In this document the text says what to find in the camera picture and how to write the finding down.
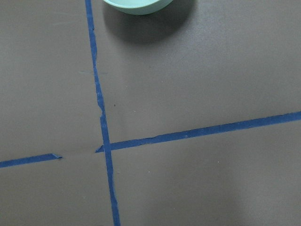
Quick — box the mint green bowl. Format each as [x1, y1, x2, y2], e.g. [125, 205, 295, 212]
[104, 0, 172, 15]

